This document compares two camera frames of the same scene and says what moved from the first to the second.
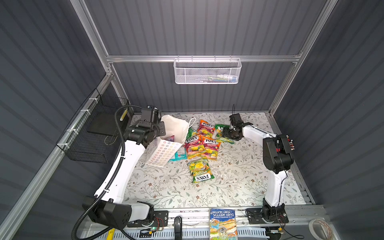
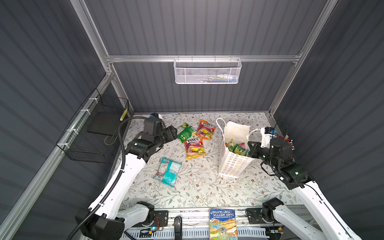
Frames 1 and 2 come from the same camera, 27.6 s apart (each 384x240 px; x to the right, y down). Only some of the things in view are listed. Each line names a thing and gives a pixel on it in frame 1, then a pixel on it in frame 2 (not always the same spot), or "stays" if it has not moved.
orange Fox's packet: x=195 y=147 stays
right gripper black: x=225 y=134 → x=253 y=148
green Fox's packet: x=219 y=129 → x=238 y=150
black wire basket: x=92 y=136 stays
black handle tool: x=178 y=223 stays
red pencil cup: x=290 y=142 stays
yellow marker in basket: x=123 y=115 stays
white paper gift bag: x=161 y=151 → x=234 y=158
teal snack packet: x=180 y=154 → x=167 y=172
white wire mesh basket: x=207 y=71 stays
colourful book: x=222 y=224 stays
